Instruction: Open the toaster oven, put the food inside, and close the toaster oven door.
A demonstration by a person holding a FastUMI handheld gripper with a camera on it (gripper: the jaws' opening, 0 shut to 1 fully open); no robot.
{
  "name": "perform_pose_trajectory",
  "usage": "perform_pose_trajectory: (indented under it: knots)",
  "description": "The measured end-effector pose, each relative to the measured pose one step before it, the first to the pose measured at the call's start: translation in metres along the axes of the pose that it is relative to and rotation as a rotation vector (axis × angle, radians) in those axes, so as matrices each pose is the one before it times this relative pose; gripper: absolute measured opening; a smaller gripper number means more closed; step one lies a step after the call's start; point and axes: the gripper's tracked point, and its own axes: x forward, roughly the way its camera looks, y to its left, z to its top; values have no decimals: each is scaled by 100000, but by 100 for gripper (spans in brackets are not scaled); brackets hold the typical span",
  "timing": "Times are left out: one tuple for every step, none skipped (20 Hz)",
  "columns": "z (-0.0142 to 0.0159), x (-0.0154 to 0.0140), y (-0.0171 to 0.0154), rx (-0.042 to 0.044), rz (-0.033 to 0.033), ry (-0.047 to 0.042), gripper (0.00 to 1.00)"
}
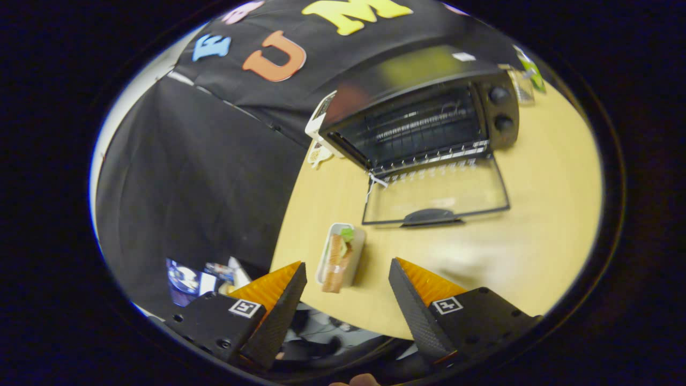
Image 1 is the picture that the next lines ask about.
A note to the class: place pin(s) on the clear plastic packet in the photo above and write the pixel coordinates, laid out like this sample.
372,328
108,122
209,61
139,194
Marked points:
520,86

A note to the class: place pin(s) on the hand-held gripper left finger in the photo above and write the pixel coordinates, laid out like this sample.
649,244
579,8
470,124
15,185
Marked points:
278,316

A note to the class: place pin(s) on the clear bottle with green label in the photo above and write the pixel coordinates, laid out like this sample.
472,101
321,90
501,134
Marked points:
531,69

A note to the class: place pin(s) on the blue printed board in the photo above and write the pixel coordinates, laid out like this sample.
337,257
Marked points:
185,279

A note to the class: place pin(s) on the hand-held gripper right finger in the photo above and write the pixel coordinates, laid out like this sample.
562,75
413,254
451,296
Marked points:
418,316

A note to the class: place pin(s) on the white rectangular tray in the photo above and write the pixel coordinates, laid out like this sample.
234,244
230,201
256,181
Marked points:
358,254

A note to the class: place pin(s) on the white power strip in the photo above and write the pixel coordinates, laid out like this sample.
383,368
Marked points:
320,120

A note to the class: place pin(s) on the sandwich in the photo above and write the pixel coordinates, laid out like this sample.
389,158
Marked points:
336,262

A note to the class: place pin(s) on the black toaster oven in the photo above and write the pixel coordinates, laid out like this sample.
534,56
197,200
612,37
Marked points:
423,69

